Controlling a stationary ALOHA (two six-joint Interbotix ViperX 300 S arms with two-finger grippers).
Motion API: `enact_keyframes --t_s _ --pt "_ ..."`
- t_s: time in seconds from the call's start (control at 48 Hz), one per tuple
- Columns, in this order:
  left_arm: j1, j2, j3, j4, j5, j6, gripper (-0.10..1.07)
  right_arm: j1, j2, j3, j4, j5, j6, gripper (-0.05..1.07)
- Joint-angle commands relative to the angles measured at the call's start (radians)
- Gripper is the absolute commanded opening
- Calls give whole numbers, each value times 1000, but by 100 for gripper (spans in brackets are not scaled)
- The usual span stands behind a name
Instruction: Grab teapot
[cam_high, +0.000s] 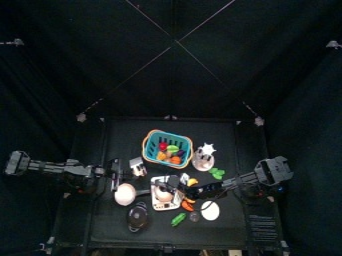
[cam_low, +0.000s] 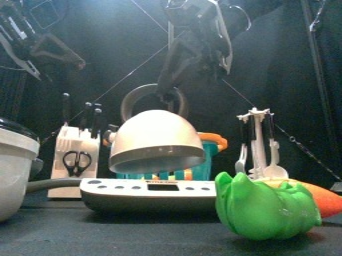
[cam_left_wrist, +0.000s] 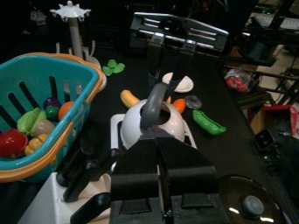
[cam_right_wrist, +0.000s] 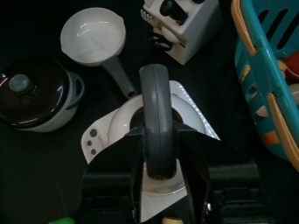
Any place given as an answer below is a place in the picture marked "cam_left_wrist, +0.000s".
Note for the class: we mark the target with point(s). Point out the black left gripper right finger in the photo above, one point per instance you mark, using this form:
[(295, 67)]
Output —
[(191, 175)]

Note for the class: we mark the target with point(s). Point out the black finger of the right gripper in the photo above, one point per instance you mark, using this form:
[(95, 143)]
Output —
[(183, 64), (155, 58)]

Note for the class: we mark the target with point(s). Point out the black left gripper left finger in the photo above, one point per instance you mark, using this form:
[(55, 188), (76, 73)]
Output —
[(133, 175)]

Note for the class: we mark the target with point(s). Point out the white toy plate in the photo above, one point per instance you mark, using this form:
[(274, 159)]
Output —
[(184, 84)]

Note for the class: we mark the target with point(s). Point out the green toy leaf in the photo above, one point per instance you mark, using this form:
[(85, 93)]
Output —
[(113, 67)]

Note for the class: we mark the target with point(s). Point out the grey translucent toy lid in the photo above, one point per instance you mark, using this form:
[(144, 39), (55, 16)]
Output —
[(192, 102)]

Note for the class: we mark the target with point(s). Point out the orange toy carrot piece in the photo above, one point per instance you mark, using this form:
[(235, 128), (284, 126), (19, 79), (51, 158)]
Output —
[(179, 105)]

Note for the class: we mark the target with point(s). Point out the dark pan lid grey knob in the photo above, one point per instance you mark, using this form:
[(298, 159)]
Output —
[(233, 201)]

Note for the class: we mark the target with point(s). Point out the white toy spoon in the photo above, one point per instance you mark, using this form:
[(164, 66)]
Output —
[(99, 73)]

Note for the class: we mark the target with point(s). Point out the clear bag with red items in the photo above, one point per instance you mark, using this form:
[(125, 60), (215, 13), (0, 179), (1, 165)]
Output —
[(237, 81)]

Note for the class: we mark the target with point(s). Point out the yellow toy banana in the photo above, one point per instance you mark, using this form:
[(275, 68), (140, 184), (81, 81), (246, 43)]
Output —
[(128, 99)]

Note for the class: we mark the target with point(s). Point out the green toy pea pod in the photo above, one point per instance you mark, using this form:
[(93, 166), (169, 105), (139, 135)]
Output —
[(208, 124)]

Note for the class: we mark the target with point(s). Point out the grey keyboard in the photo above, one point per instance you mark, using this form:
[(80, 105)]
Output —
[(286, 22)]

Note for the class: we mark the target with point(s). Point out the teal basket with orange rim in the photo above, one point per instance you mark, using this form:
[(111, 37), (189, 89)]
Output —
[(77, 87)]

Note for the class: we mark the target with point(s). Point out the white toy utensil stand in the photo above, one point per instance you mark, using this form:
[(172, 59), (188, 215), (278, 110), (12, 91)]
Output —
[(73, 32)]

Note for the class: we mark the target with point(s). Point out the white knife block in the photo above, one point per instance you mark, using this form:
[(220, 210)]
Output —
[(43, 204)]

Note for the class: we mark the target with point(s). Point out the yellow-orange toy pumpkin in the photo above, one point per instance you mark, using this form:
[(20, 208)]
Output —
[(35, 144)]

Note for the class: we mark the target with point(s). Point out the beige toy onion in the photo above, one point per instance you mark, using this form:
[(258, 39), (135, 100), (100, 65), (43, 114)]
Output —
[(43, 127)]

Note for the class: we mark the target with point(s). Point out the orange toy fruit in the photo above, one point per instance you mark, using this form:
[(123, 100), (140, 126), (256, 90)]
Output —
[(65, 109)]

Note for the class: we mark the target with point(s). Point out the purple toy eggplant green cap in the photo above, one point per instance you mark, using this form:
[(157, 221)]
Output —
[(51, 105)]

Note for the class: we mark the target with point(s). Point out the red cardboard box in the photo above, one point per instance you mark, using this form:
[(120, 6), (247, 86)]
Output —
[(291, 116)]

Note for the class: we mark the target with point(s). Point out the green toy leafy vegetable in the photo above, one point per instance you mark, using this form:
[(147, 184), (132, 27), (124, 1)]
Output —
[(28, 121)]

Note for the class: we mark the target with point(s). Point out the red toy tomato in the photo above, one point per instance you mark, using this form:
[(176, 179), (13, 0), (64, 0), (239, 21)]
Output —
[(11, 143)]

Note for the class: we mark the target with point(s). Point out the black table-level camera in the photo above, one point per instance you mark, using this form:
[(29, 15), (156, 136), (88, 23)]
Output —
[(266, 139)]

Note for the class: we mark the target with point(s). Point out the small grey bracket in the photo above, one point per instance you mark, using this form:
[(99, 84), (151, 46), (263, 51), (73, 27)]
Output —
[(37, 17)]

